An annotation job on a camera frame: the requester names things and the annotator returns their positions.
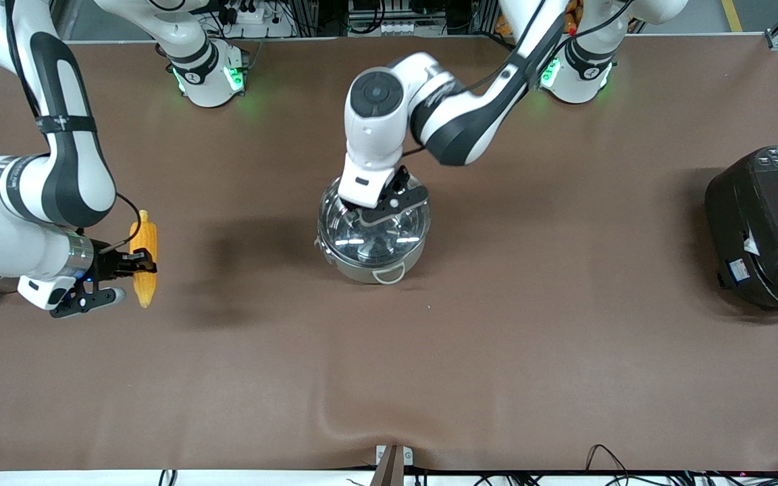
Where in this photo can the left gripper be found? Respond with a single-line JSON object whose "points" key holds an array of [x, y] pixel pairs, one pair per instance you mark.
{"points": [[348, 205]]}

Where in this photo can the white paper tag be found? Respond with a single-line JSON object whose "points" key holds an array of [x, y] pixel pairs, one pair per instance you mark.
{"points": [[751, 244]]}

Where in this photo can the bag of orange snacks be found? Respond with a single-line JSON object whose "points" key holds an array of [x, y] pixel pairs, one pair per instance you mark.
{"points": [[570, 17]]}

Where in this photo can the black rice cooker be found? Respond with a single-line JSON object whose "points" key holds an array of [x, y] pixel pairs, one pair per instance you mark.
{"points": [[767, 223]]}

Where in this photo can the grey steel pot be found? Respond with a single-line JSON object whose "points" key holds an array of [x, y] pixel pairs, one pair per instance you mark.
{"points": [[362, 273]]}

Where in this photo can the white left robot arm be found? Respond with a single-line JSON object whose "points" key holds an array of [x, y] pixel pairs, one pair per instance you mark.
{"points": [[375, 94]]}

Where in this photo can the yellow corn cob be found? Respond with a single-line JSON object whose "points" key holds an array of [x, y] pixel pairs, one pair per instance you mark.
{"points": [[144, 290]]}

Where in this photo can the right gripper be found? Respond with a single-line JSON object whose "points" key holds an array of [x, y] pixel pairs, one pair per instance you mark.
{"points": [[107, 262]]}

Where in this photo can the brown table mat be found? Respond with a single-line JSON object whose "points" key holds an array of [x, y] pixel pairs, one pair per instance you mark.
{"points": [[389, 371]]}

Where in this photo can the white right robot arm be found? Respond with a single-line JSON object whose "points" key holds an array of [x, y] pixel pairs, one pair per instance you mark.
{"points": [[17, 196]]}

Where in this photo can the grey metal bracket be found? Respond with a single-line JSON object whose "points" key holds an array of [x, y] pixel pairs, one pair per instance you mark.
{"points": [[394, 459]]}

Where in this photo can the glass pot lid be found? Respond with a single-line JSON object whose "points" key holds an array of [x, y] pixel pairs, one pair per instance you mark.
{"points": [[375, 243]]}

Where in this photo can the white power strip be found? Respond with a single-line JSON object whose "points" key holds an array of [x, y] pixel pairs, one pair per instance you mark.
{"points": [[247, 12]]}

